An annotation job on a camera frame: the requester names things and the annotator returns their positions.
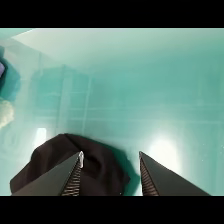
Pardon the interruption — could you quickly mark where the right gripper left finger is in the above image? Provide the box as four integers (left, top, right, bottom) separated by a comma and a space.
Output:
12, 150, 85, 197

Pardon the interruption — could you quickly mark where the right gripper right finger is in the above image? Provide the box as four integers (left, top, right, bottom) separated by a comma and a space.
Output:
138, 150, 212, 197

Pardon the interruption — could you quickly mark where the black garment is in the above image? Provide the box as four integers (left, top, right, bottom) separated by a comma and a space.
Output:
9, 132, 132, 197

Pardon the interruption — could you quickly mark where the pale yellow garment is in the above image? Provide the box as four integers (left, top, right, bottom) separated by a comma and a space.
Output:
0, 97, 16, 130

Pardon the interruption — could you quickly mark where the blue garment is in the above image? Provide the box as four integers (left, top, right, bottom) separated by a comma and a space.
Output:
0, 46, 22, 103

